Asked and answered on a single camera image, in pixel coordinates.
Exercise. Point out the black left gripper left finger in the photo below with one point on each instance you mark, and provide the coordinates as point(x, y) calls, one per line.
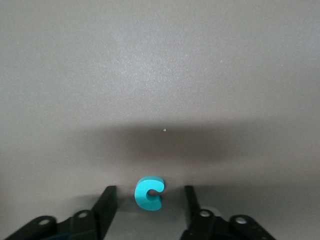
point(105, 215)

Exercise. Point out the teal letter c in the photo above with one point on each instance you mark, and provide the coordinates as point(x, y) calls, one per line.
point(142, 192)

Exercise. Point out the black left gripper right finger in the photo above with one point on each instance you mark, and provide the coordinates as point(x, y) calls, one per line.
point(200, 225)

